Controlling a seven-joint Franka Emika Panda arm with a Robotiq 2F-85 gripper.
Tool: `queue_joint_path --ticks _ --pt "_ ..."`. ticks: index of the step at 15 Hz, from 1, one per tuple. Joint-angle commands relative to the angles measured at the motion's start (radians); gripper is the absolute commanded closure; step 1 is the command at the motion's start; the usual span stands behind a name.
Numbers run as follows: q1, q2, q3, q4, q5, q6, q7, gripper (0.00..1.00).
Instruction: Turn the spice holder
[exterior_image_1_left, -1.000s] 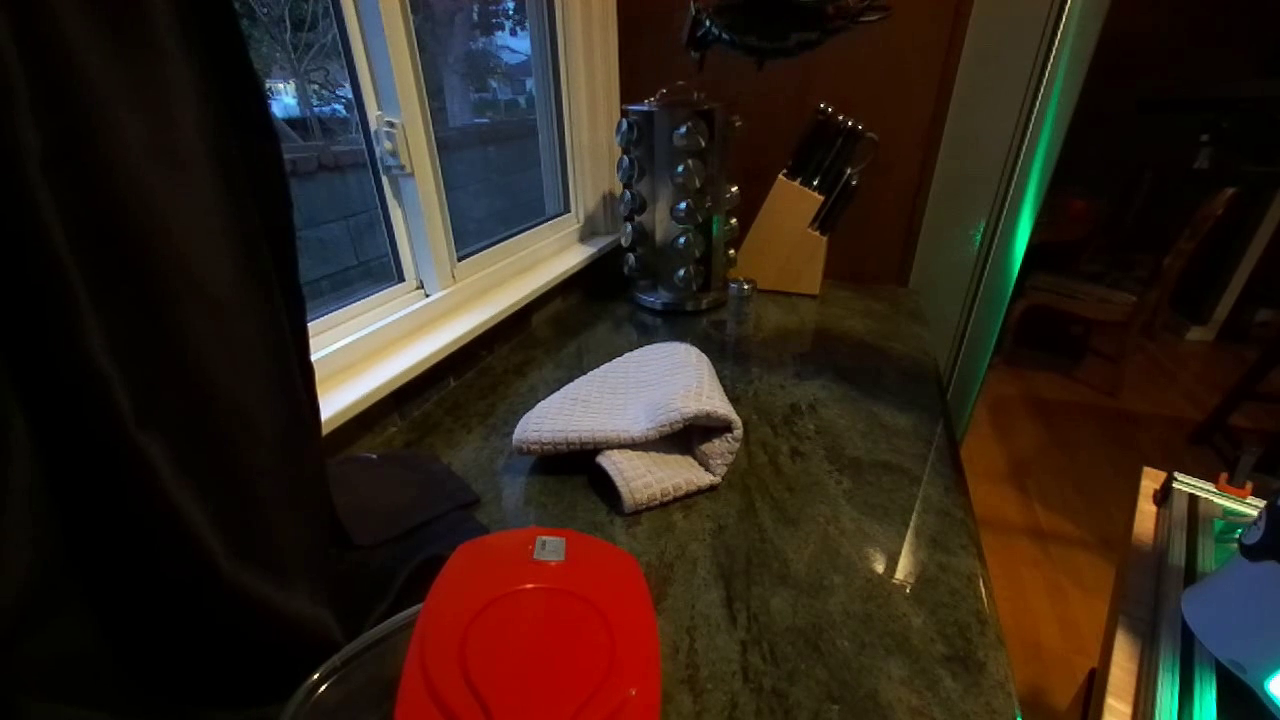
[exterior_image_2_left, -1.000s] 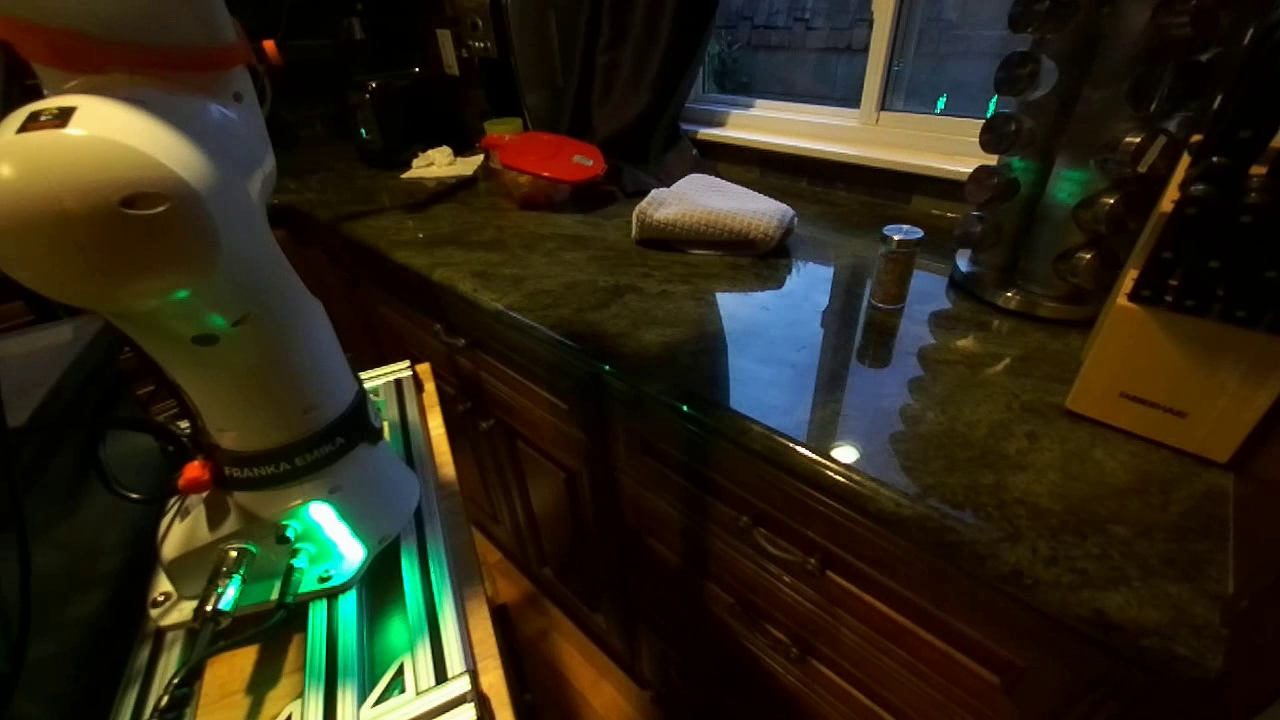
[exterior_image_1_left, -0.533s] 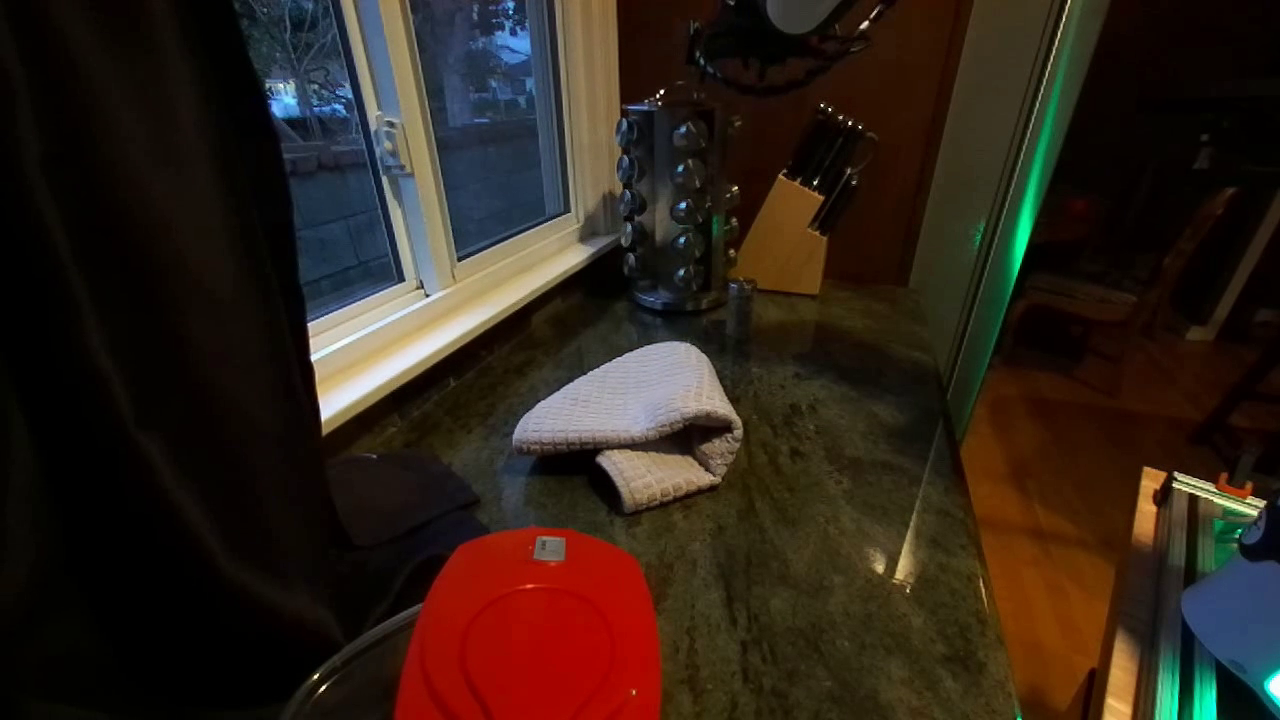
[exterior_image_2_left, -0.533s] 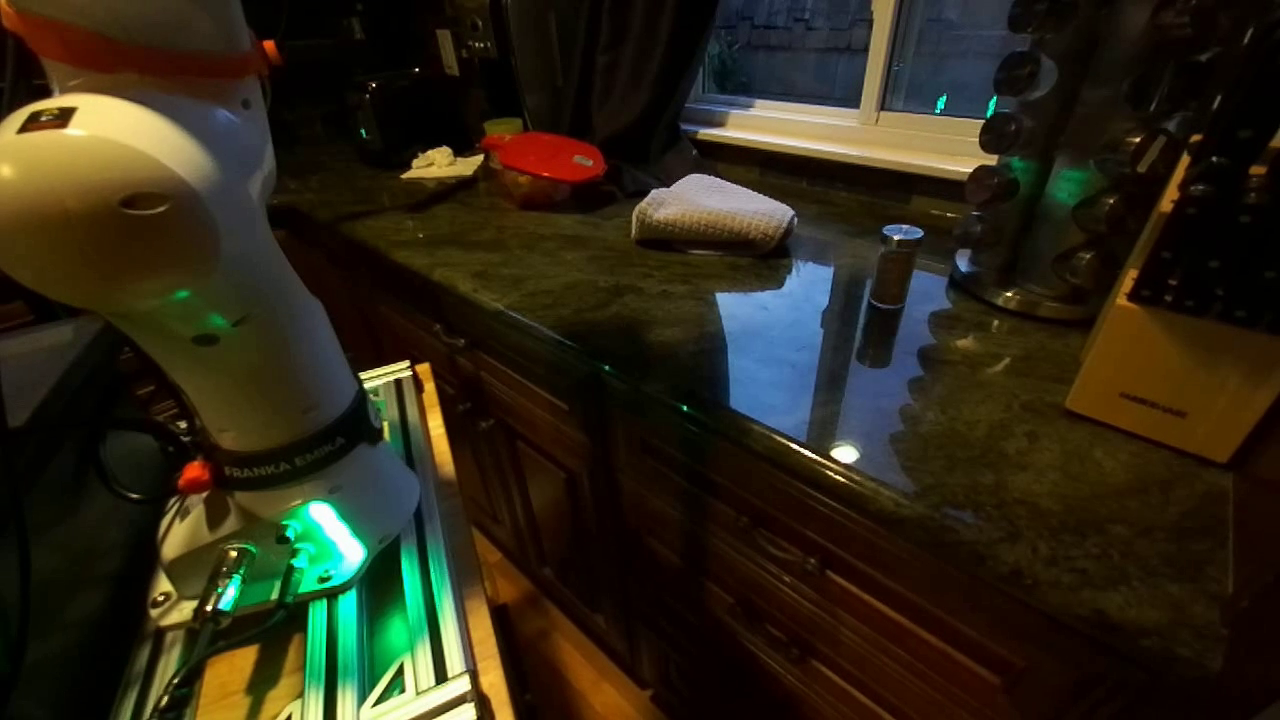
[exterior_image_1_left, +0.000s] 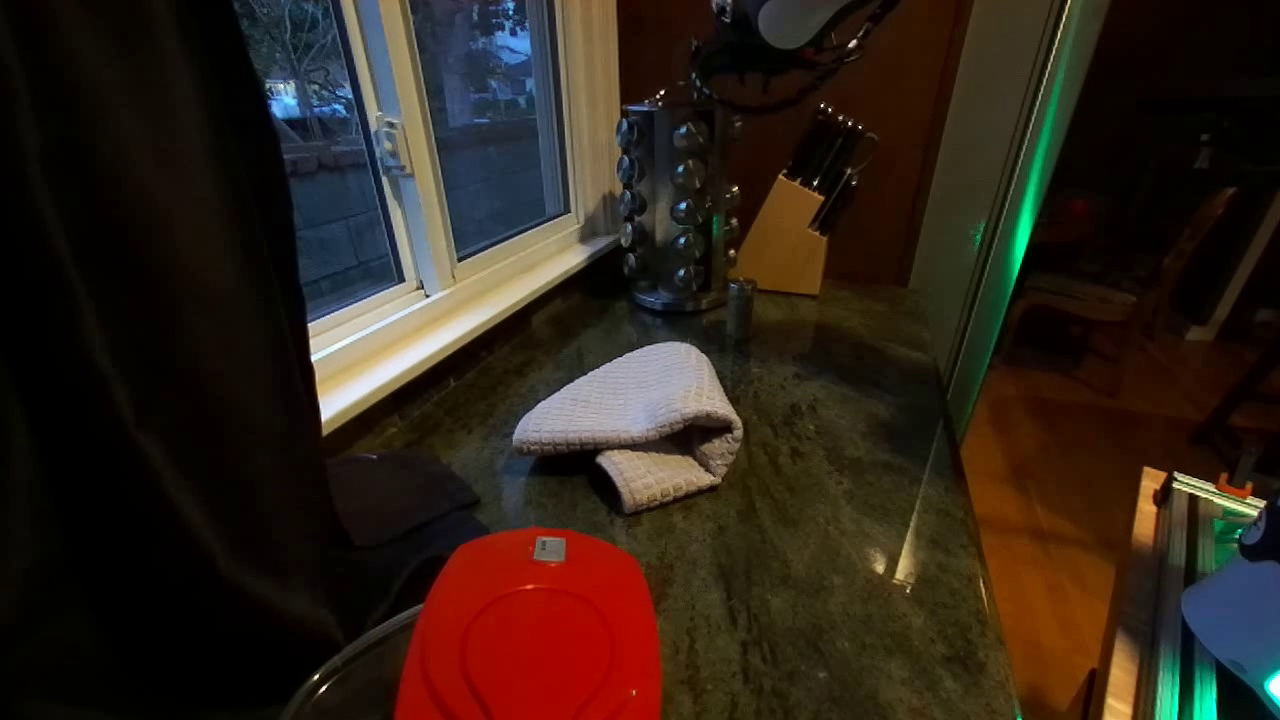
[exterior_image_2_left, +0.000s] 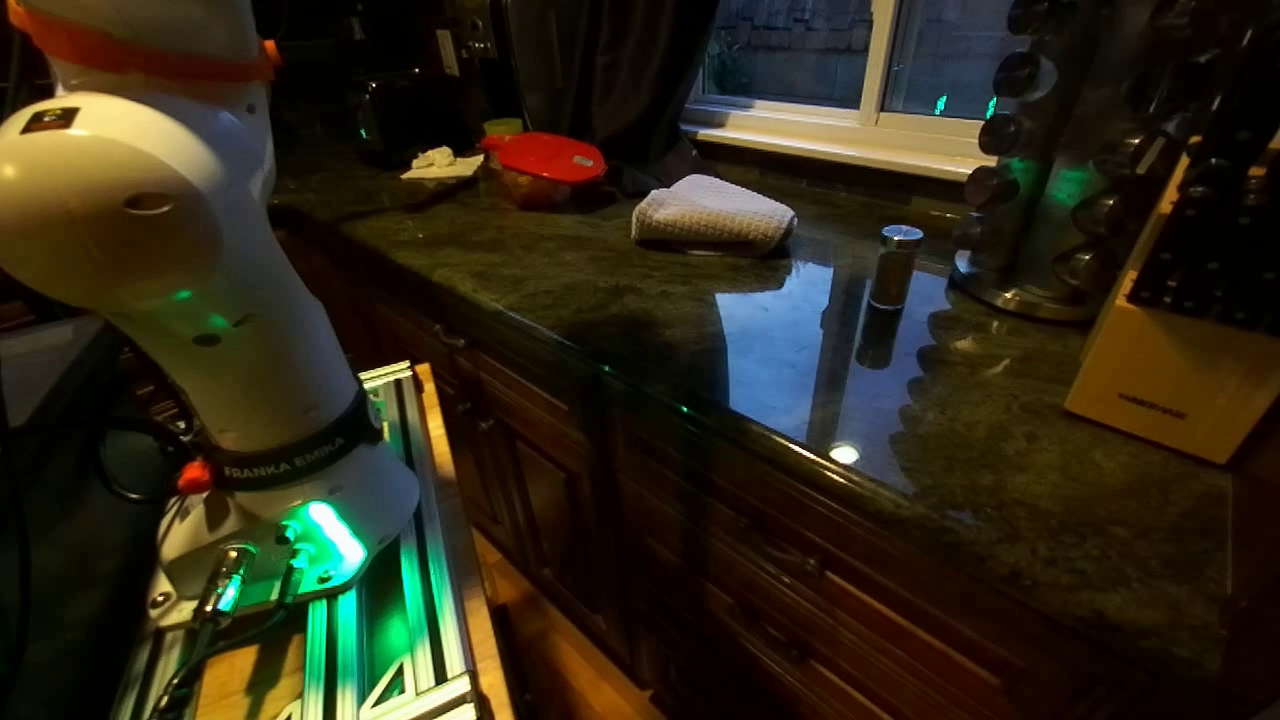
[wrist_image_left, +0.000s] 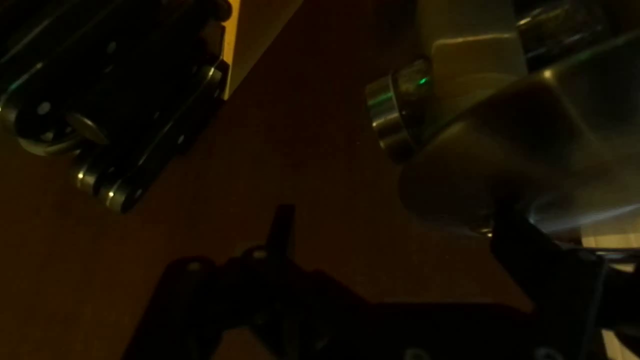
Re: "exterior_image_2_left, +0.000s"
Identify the white framed window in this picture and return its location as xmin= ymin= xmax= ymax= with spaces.
xmin=681 ymin=0 xmax=1031 ymax=183

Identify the tall rotating spice holder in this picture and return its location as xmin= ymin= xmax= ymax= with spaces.
xmin=948 ymin=0 xmax=1150 ymax=329

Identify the folded white towel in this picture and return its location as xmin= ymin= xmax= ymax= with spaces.
xmin=629 ymin=173 xmax=801 ymax=262

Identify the bowl with red lid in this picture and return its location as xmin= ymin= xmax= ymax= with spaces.
xmin=481 ymin=130 xmax=611 ymax=211

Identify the red emergency stop button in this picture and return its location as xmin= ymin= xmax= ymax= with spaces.
xmin=171 ymin=458 xmax=221 ymax=499

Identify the wooden knife block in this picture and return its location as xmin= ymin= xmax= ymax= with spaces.
xmin=1060 ymin=125 xmax=1280 ymax=470

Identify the dark curtain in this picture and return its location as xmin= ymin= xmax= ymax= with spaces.
xmin=504 ymin=0 xmax=723 ymax=173

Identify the dark wooden counter cabinet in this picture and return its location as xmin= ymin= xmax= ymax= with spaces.
xmin=270 ymin=211 xmax=1236 ymax=720

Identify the white crumpled napkin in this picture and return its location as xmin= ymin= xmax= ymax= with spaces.
xmin=394 ymin=140 xmax=491 ymax=188

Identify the dark metal cylinder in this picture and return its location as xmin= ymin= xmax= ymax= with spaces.
xmin=869 ymin=220 xmax=926 ymax=322

